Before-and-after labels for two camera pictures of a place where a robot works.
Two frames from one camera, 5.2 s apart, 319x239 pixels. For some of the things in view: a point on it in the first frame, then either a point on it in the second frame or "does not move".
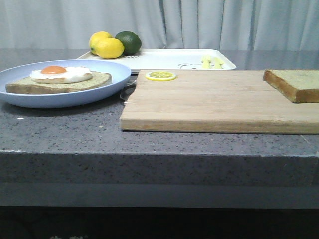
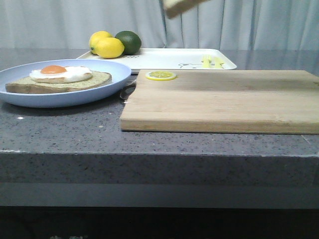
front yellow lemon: x=109 y=48 does not move
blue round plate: x=120 y=75 does not move
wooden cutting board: x=215 y=101 does not move
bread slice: x=298 y=85 to x=174 y=7
